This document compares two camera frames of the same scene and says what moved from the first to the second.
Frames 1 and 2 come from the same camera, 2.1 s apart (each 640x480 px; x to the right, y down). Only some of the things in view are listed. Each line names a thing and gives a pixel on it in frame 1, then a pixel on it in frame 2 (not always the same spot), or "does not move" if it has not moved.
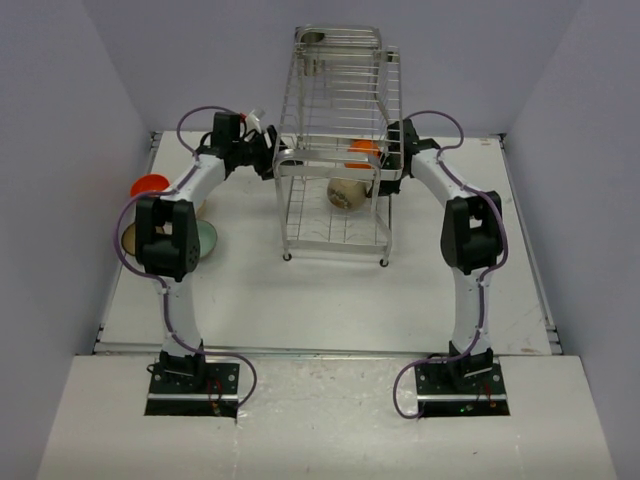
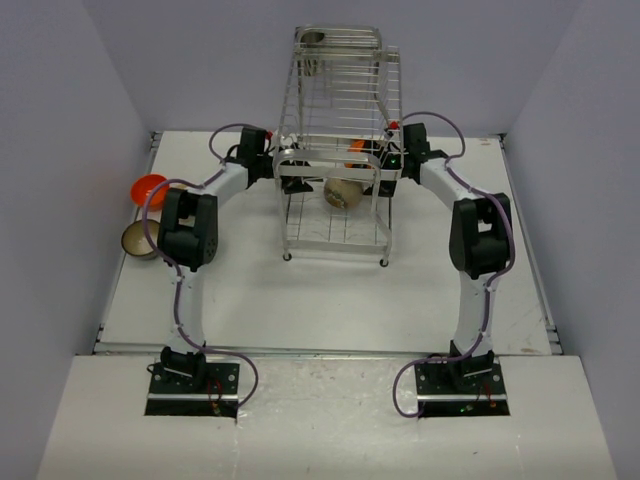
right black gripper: (386, 188) does not move
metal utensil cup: (309, 48) does not move
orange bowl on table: (150, 182) does not move
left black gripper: (266, 169) to (294, 184)
